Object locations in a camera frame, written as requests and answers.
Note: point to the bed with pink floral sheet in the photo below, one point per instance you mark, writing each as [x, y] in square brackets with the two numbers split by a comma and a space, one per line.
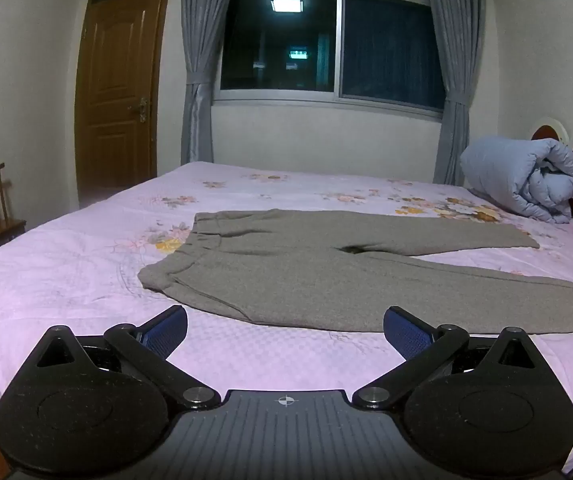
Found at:
[66, 270]

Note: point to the brown wooden door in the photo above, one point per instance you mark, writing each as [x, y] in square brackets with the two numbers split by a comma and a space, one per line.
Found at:
[116, 90]

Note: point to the rolled light blue duvet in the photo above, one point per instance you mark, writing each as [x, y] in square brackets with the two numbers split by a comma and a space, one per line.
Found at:
[526, 180]

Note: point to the grey pants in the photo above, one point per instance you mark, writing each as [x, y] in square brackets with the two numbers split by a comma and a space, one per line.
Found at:
[316, 280]

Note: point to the grey curtain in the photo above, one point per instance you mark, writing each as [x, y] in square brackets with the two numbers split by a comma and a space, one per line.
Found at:
[201, 60]
[454, 85]

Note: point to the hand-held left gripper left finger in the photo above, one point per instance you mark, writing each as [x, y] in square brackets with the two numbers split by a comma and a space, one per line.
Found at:
[167, 331]

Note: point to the sliding glass window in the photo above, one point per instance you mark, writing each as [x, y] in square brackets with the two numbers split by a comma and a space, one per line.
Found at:
[331, 35]

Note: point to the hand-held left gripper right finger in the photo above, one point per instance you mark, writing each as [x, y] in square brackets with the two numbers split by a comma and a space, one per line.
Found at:
[405, 331]

